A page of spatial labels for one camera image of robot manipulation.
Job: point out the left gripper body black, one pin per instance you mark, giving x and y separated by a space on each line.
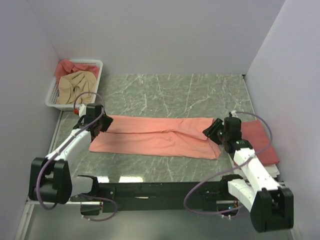
105 123

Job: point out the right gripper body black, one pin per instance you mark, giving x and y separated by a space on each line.
216 132

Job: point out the salmon pink t shirt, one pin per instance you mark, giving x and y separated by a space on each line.
165 137

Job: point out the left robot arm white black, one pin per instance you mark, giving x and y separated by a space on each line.
50 177

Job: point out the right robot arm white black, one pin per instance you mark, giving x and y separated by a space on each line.
271 206

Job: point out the folded dark red t shirt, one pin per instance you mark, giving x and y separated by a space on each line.
254 132

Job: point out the beige crumpled t shirt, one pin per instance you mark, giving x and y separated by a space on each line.
72 85

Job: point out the white plastic basket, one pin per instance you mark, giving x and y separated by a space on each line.
53 91

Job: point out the dusty red crumpled t shirt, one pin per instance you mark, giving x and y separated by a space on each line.
66 67

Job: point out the folded white t shirt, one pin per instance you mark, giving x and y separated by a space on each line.
271 169

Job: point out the black base beam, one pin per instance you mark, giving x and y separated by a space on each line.
146 196

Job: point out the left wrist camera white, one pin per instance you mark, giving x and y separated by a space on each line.
80 111

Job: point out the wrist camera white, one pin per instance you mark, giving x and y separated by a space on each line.
80 111
233 114

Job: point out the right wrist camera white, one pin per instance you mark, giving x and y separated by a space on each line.
233 114

